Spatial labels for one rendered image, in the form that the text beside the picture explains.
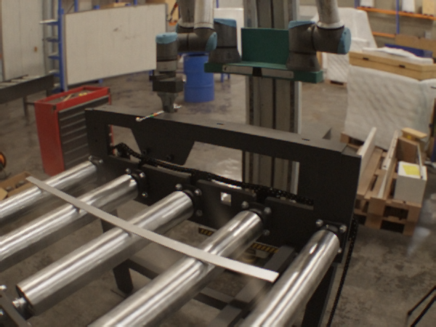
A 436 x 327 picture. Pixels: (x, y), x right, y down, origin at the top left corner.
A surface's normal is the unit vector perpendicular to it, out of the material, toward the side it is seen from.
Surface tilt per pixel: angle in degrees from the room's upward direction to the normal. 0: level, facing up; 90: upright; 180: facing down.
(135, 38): 90
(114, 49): 90
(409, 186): 90
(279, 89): 90
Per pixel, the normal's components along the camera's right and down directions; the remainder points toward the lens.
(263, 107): -0.51, 0.32
